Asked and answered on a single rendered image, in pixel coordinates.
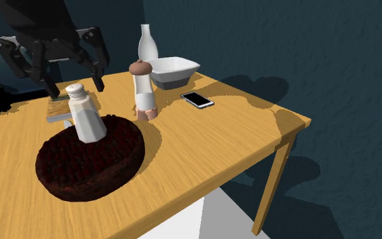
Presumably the brown capped clear grinder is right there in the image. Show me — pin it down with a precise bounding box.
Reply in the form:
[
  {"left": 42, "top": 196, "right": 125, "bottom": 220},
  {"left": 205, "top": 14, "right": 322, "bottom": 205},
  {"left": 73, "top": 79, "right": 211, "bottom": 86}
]
[{"left": 128, "top": 59, "right": 159, "bottom": 122}]

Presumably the dark brown round cake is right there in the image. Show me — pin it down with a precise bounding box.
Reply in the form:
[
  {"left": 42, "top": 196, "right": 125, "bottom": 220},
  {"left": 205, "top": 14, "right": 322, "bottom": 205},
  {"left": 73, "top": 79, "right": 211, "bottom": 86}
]
[{"left": 35, "top": 114, "right": 146, "bottom": 203}]

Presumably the white square bowl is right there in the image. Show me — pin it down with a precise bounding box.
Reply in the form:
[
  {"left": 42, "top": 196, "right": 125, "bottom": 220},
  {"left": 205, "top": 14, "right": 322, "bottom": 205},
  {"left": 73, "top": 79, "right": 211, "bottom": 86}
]
[{"left": 149, "top": 56, "right": 201, "bottom": 91}]

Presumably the black smartphone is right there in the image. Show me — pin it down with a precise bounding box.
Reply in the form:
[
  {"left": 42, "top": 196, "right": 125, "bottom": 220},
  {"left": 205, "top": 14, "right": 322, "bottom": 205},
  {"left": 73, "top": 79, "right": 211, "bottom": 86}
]
[{"left": 180, "top": 91, "right": 215, "bottom": 110}]

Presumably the white bottle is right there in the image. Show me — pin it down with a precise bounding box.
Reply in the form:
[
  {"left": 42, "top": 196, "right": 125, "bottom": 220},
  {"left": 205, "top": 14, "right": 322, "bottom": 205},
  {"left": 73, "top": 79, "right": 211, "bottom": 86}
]
[{"left": 138, "top": 23, "right": 159, "bottom": 62}]

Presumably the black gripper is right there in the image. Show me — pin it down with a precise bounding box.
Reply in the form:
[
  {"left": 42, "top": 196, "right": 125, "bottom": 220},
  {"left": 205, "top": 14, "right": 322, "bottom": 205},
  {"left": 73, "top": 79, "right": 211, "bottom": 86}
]
[{"left": 0, "top": 0, "right": 111, "bottom": 99}]

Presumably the white salt shaker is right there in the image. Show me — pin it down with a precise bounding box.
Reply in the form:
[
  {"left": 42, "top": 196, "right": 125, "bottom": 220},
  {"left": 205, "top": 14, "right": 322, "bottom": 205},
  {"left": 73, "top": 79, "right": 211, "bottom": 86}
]
[{"left": 65, "top": 83, "right": 108, "bottom": 144}]

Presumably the wooden table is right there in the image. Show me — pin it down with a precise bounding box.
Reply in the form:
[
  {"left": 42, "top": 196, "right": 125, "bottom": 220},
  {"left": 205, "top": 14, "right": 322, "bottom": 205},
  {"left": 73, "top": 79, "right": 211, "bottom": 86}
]
[{"left": 0, "top": 71, "right": 313, "bottom": 239}]

